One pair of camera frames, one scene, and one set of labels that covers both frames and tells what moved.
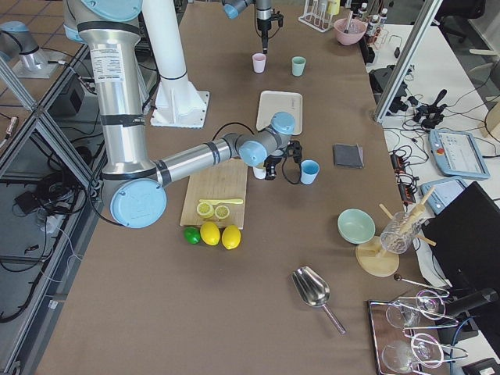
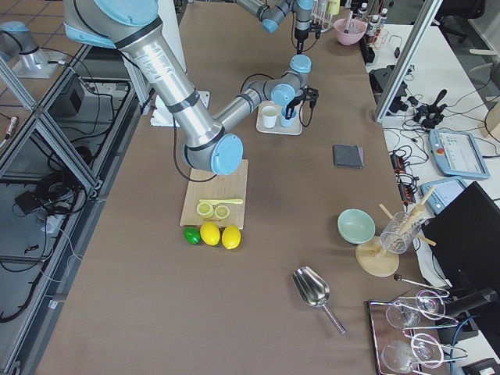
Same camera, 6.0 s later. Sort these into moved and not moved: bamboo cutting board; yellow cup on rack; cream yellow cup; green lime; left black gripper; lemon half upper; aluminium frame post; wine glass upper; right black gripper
Moved: right black gripper; cream yellow cup; left black gripper
Not moved: wine glass upper; aluminium frame post; yellow cup on rack; bamboo cutting board; lemon half upper; green lime
